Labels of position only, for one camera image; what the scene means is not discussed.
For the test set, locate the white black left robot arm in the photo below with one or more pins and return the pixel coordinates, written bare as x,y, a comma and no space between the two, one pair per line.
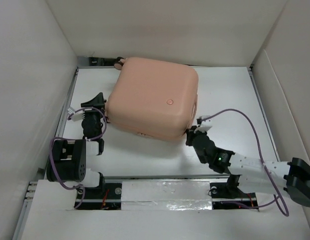
68,157

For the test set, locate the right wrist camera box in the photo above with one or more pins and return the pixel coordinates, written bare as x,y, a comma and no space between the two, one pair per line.
204,124

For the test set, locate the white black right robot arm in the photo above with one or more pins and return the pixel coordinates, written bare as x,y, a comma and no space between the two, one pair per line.
289,179

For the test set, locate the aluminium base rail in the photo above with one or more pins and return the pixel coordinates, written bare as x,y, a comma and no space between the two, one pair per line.
129,195

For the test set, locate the pink hard-shell suitcase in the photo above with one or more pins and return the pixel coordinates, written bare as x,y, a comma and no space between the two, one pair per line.
153,98

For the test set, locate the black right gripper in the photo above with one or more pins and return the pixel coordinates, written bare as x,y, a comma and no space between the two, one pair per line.
190,134

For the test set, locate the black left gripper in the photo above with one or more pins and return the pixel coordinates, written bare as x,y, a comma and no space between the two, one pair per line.
99,101

